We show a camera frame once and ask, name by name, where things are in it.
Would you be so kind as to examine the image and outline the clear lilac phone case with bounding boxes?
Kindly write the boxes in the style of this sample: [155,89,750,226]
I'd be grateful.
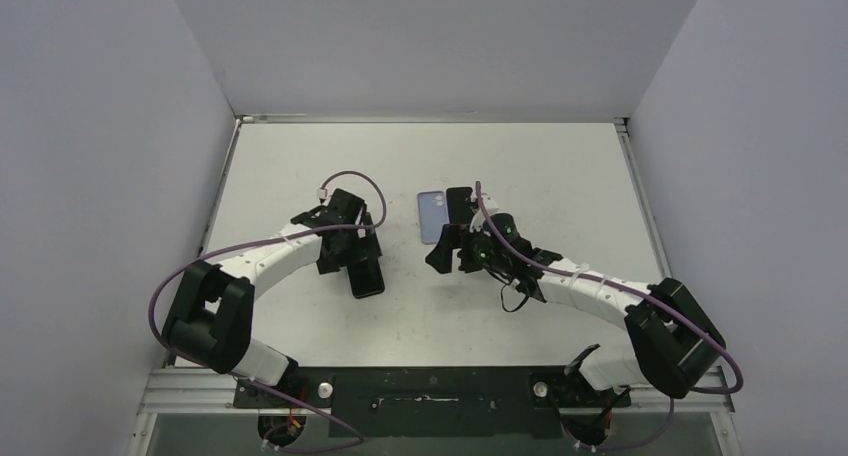
[416,190,449,245]

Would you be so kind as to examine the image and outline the black coiled wrist cable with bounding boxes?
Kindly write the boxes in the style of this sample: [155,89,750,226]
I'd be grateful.
[499,280,531,314]

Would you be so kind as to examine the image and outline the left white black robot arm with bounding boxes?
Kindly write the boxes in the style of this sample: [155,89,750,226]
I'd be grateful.
[161,189,385,407]

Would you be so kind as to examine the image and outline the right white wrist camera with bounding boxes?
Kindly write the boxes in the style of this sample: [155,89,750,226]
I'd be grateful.
[468,194,500,232]

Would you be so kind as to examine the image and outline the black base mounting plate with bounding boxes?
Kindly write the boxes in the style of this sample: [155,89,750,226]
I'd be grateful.
[231,365,634,441]

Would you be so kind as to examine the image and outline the aluminium table frame rail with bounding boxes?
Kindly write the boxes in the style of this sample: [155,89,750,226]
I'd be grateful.
[135,116,333,456]

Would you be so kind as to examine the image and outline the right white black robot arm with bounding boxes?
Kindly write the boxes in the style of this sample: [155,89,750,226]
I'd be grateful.
[425,213,726,405]

